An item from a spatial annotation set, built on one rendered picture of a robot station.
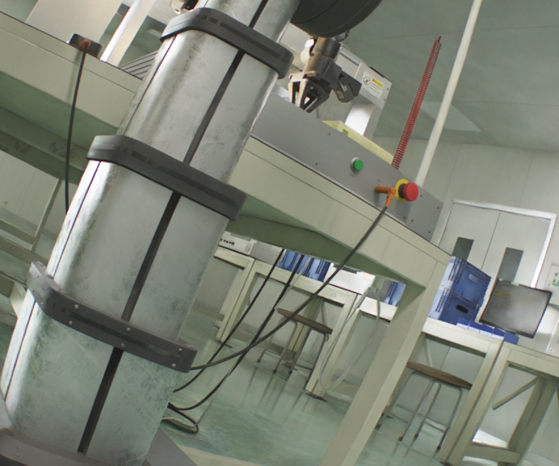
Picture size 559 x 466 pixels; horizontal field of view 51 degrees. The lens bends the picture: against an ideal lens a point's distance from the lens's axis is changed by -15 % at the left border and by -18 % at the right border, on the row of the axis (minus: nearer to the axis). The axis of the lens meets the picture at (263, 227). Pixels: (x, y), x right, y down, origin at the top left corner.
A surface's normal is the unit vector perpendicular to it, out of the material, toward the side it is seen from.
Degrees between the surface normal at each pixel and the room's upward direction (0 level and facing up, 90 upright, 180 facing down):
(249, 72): 90
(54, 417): 90
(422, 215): 90
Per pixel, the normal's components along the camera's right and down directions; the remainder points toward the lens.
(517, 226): -0.78, -0.39
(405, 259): 0.48, 0.12
